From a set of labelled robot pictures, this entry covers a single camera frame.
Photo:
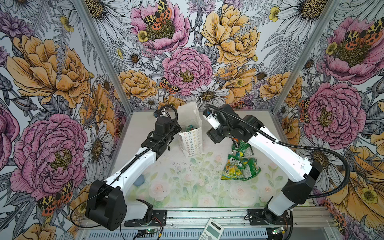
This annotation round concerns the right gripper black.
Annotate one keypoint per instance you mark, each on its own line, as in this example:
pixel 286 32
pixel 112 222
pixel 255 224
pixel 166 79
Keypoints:
pixel 213 134

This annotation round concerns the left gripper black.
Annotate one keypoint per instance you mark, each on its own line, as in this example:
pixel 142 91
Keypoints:
pixel 178 129

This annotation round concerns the teal Fox's candy packet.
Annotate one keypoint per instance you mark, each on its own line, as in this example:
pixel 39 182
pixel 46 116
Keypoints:
pixel 190 128

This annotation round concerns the white paper bag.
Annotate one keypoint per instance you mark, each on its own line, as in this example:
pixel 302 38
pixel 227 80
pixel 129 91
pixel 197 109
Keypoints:
pixel 191 143

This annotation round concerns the yellow green snack packet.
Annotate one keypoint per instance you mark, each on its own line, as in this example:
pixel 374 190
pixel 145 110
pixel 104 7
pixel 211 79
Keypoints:
pixel 233 169

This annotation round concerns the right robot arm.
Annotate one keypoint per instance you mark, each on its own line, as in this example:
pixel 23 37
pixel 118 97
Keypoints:
pixel 302 174

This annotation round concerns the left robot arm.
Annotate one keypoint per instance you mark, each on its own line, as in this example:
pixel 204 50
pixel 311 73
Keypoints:
pixel 107 205

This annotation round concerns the blue grey oval case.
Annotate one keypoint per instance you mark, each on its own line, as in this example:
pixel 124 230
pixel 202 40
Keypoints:
pixel 139 181

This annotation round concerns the green circuit board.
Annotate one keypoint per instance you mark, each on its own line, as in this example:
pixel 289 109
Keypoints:
pixel 149 233

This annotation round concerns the white calculator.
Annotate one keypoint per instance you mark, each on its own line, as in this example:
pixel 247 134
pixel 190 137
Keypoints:
pixel 212 231

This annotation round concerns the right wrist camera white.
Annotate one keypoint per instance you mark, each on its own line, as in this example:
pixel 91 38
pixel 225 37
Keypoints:
pixel 211 119

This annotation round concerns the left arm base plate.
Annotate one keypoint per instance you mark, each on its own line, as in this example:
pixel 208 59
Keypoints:
pixel 156 217

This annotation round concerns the aluminium front rail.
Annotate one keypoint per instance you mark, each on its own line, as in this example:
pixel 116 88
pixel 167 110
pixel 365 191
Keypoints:
pixel 194 218

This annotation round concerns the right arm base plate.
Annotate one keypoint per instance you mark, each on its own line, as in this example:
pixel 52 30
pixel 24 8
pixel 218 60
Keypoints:
pixel 264 217

